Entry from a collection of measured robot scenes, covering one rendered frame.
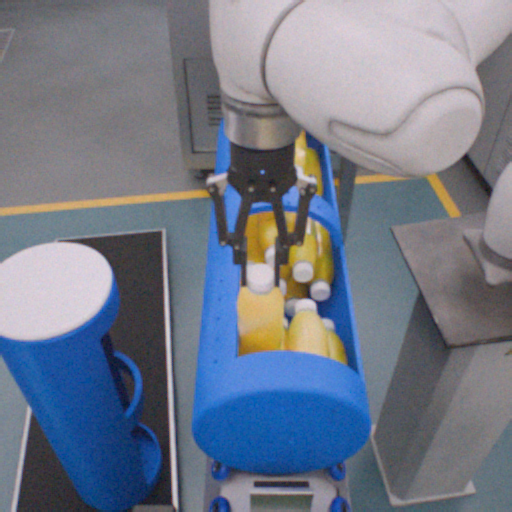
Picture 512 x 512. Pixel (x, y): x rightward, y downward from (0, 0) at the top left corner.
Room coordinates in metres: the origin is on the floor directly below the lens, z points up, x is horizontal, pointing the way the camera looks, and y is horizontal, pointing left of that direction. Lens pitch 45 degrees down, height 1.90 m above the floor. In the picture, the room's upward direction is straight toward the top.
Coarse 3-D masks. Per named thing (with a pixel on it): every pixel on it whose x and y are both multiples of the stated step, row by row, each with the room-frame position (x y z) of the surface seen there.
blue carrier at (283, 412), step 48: (288, 192) 0.87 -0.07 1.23; (336, 240) 0.82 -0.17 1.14; (336, 288) 0.78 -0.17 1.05; (240, 384) 0.44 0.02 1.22; (288, 384) 0.43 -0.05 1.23; (336, 384) 0.44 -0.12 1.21; (192, 432) 0.42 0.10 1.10; (240, 432) 0.42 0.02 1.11; (288, 432) 0.42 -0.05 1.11; (336, 432) 0.42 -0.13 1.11
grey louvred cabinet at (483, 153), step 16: (448, 0) 3.35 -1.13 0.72; (480, 64) 2.82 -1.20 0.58; (496, 64) 2.68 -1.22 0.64; (480, 80) 2.78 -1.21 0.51; (496, 80) 2.63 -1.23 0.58; (496, 96) 2.59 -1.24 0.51; (496, 112) 2.55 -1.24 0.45; (480, 128) 2.64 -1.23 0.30; (496, 128) 2.50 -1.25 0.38; (480, 144) 2.59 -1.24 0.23; (496, 144) 2.46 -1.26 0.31; (464, 160) 2.76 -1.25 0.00; (480, 160) 2.54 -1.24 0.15; (496, 160) 2.41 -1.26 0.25; (480, 176) 2.55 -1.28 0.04; (496, 176) 2.36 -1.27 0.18
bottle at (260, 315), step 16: (272, 288) 0.53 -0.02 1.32; (240, 304) 0.52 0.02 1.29; (256, 304) 0.51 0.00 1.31; (272, 304) 0.52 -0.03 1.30; (240, 320) 0.52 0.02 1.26; (256, 320) 0.51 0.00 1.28; (272, 320) 0.51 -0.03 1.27; (240, 336) 0.53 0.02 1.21; (256, 336) 0.51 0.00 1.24; (272, 336) 0.51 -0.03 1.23; (240, 352) 0.54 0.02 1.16; (256, 352) 0.51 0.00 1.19
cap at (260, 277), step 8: (264, 264) 0.55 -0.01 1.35; (248, 272) 0.54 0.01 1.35; (256, 272) 0.54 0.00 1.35; (264, 272) 0.54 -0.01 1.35; (272, 272) 0.54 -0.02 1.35; (248, 280) 0.53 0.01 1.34; (256, 280) 0.52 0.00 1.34; (264, 280) 0.52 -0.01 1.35; (272, 280) 0.52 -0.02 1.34; (256, 288) 0.52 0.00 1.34; (264, 288) 0.52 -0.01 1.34
